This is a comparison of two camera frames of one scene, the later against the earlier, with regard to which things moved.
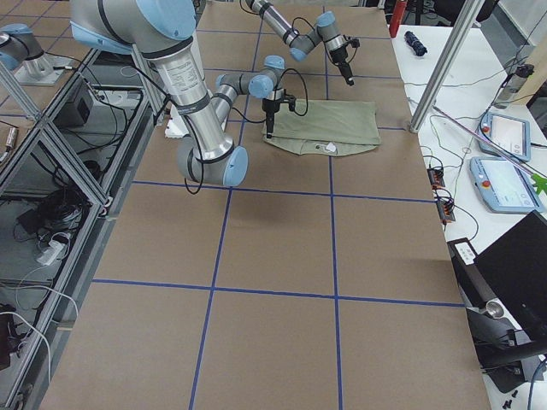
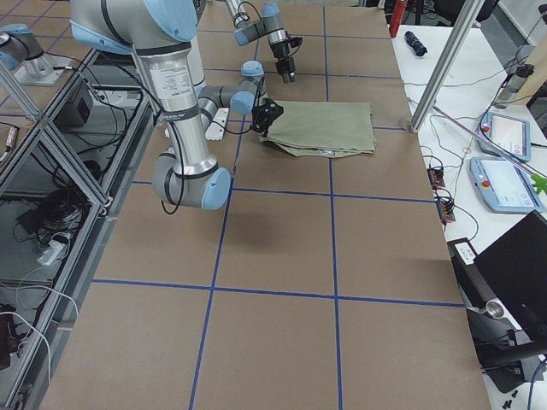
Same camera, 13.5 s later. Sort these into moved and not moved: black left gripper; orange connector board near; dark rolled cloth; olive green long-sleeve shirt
Moved: black left gripper
Not moved: olive green long-sleeve shirt; dark rolled cloth; orange connector board near
